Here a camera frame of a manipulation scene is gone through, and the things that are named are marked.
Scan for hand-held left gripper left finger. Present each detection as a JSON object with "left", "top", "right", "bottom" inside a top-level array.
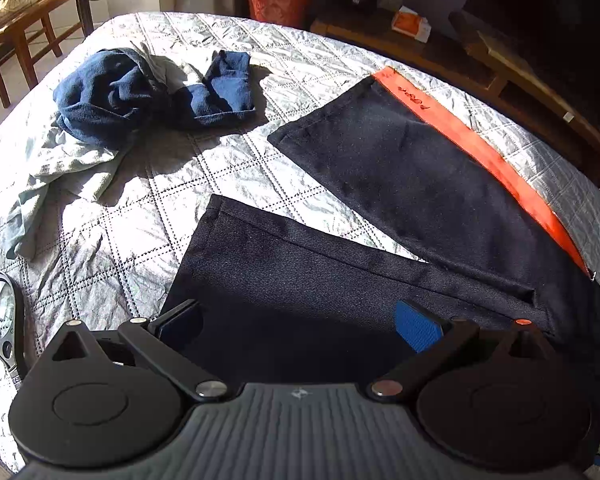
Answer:
[{"left": 37, "top": 299, "right": 231, "bottom": 403}]

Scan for red plant pot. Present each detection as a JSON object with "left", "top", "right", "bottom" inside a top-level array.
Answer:
[{"left": 243, "top": 0, "right": 319, "bottom": 29}]

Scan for wooden television stand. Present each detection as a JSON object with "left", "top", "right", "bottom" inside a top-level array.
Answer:
[{"left": 309, "top": 7, "right": 600, "bottom": 187}]

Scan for orange tissue box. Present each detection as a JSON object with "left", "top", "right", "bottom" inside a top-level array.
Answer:
[{"left": 390, "top": 5, "right": 432, "bottom": 44}]

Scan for navy pants with orange stripe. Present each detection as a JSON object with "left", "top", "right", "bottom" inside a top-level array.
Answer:
[{"left": 161, "top": 65, "right": 600, "bottom": 396}]

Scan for pale green cloth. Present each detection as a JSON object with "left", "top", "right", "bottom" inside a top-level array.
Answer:
[{"left": 4, "top": 41, "right": 221, "bottom": 261}]

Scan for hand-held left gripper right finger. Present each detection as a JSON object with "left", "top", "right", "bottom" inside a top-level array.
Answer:
[{"left": 366, "top": 300, "right": 548, "bottom": 402}]

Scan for crumpled blue cloth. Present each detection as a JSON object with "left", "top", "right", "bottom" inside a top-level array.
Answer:
[{"left": 57, "top": 47, "right": 257, "bottom": 152}]

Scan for black flat television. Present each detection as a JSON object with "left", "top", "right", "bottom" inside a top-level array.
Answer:
[{"left": 462, "top": 0, "right": 600, "bottom": 111}]

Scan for wooden chair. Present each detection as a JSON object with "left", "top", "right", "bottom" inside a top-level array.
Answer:
[{"left": 0, "top": 0, "right": 77, "bottom": 109}]

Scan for black ring-shaped object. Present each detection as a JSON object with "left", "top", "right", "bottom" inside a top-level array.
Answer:
[{"left": 0, "top": 270, "right": 29, "bottom": 387}]

